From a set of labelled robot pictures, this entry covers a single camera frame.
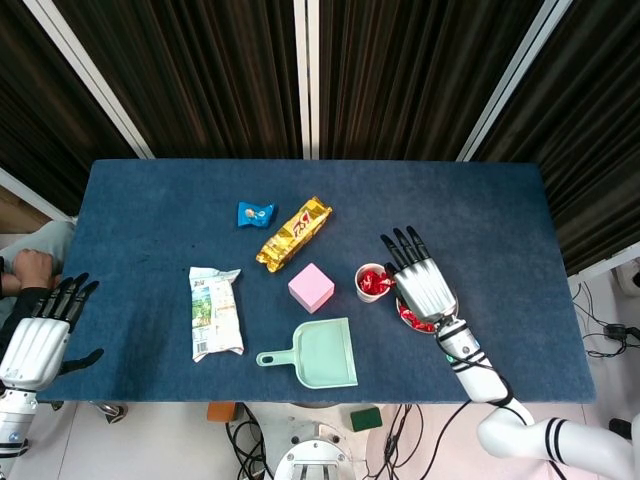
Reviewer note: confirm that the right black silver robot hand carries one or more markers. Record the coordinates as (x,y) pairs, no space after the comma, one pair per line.
(425,290)

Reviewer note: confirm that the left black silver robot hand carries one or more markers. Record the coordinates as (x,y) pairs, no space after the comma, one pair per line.
(35,350)

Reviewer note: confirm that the red candy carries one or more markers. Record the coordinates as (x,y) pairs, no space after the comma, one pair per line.
(376,288)
(387,281)
(406,314)
(366,282)
(424,326)

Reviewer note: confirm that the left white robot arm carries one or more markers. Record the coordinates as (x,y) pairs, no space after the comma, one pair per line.
(15,420)

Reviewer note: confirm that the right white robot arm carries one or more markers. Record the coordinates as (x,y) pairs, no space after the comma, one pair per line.
(480,380)

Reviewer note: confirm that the round white robot base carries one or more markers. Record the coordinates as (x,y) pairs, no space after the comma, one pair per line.
(312,457)

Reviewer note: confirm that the round metal plate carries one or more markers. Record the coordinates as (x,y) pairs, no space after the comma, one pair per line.
(403,324)

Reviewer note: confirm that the white paper cup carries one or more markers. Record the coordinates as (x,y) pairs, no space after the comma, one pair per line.
(367,297)

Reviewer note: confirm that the bystander bare hand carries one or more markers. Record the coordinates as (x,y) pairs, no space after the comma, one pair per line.
(32,267)

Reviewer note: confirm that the blue wrapped candy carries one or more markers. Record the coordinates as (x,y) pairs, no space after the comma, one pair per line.
(255,215)

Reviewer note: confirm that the table caster wheel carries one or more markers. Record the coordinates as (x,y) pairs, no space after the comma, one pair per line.
(112,412)

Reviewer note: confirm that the bystander grey trouser leg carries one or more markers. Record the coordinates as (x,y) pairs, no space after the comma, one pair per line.
(52,240)

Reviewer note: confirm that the pink foam cube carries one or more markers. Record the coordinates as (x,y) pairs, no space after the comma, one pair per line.
(310,287)

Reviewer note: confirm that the mint green plastic dustpan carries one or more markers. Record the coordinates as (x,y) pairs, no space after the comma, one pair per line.
(325,355)

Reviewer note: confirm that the gold biscuit package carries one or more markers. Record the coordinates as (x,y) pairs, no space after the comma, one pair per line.
(295,232)

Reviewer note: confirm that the dark green block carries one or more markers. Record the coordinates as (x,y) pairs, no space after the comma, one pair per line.
(365,419)

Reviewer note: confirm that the blue felt table cover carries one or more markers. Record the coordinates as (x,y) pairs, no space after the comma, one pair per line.
(150,210)

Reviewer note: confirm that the white snack bag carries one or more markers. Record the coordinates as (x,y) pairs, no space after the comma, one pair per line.
(215,315)

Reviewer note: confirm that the black power adapter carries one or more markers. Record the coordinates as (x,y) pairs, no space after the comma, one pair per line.
(615,331)

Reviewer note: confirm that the orange block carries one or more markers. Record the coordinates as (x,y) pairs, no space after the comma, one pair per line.
(222,412)

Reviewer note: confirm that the white floor device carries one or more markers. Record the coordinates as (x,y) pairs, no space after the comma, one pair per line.
(630,280)

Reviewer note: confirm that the dark brown pleated curtain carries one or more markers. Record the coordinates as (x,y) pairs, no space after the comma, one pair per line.
(200,75)
(590,125)
(415,75)
(40,110)

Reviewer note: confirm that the small black floor object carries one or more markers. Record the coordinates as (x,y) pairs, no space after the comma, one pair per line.
(620,426)

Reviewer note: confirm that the white frame post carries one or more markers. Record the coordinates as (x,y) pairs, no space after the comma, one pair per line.
(515,80)
(306,75)
(90,80)

